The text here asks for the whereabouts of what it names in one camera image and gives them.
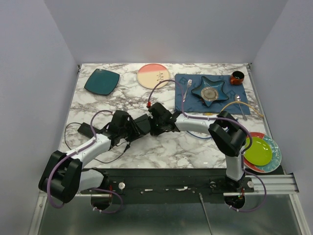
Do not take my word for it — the black power cord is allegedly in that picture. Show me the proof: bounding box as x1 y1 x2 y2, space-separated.
65 122 132 164

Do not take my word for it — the silver fork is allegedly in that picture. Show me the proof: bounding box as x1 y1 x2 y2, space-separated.
182 79 192 102

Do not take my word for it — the teal square plate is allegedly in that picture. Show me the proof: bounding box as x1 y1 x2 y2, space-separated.
84 69 120 96

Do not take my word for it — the blue ethernet cable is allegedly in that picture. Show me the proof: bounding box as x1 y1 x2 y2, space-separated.
186 131 213 141

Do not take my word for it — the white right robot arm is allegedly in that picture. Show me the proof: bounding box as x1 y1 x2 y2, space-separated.
147 102 247 192

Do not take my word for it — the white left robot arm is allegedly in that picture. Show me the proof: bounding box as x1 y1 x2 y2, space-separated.
38 110 144 209

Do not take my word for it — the black network switch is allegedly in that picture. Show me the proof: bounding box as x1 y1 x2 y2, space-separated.
134 114 151 135

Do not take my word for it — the lime green plate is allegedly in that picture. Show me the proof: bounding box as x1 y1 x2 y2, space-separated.
244 137 272 166

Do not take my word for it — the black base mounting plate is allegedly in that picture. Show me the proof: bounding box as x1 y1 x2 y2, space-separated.
77 168 286 207

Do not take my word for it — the blue star-shaped dish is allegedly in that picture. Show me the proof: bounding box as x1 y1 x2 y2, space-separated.
191 76 229 107

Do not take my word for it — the pink and cream round plate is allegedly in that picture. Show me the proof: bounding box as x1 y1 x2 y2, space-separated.
136 63 171 89

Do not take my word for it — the blue cloth placemat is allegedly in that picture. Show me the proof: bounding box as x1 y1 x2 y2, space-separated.
174 74 251 116

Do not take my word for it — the red rimmed plate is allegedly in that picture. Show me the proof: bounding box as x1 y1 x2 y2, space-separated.
244 132 264 173

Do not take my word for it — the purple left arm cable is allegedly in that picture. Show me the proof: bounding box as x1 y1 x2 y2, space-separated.
46 110 124 214

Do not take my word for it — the silver spoon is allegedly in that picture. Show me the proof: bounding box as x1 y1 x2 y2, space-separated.
234 94 247 121

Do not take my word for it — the light blue patterned plate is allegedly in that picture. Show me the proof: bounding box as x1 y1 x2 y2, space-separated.
258 135 282 173

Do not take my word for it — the black power adapter brick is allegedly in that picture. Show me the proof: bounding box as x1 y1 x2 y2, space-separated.
77 122 94 138

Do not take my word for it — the orange-brown mug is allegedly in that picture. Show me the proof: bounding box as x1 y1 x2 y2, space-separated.
230 71 245 85

